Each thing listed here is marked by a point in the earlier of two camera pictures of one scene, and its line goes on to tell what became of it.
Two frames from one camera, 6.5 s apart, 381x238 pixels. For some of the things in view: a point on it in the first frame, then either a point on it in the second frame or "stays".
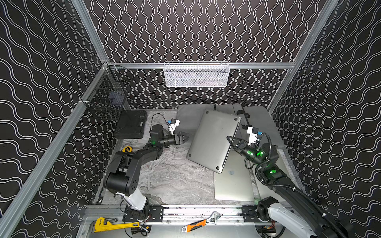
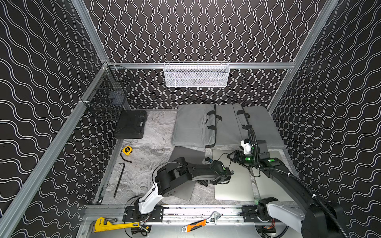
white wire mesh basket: (196, 74) stays
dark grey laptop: (210, 146) -> (185, 190)
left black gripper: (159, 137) -> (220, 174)
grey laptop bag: (189, 116) stays
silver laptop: (234, 182) stays
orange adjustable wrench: (213, 218) stays
